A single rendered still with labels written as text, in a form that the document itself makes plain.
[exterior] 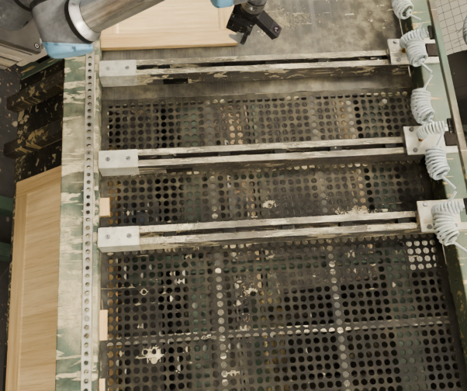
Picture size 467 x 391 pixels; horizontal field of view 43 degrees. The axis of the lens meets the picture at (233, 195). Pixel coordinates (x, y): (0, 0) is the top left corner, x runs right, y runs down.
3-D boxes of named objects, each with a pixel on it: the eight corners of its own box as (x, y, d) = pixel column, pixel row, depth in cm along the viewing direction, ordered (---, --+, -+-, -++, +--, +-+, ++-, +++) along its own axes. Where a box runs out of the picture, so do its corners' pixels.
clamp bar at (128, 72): (102, 67, 209) (89, 26, 187) (430, 53, 216) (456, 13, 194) (102, 91, 206) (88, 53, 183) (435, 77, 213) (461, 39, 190)
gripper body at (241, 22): (232, 12, 195) (240, -12, 184) (256, 22, 196) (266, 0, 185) (224, 29, 192) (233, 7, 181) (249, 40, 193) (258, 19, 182)
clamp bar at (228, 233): (102, 228, 190) (87, 204, 167) (461, 208, 197) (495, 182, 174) (102, 258, 187) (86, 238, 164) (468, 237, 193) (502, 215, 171)
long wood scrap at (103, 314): (100, 310, 181) (99, 309, 180) (107, 310, 182) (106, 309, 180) (100, 340, 178) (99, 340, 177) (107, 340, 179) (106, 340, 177)
